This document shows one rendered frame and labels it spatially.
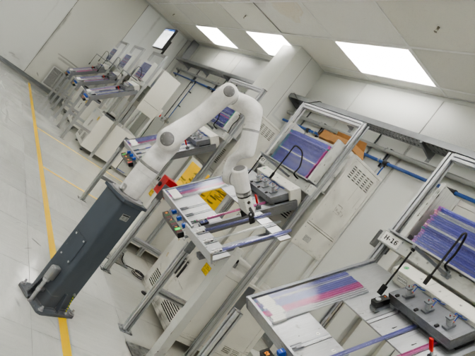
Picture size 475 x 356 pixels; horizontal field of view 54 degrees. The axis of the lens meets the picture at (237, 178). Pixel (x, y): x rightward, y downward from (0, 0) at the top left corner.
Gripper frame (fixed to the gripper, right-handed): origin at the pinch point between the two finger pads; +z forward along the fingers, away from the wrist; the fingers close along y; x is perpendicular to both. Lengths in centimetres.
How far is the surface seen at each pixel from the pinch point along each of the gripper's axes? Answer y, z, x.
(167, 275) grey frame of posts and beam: 24, 32, 47
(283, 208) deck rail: 23.9, 21.7, -36.1
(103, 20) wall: 905, 6, -134
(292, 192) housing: 26, 14, -45
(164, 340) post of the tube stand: -2, 52, 63
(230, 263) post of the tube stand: -3.0, 21.0, 16.7
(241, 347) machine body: 20, 112, 13
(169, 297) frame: 23, 47, 49
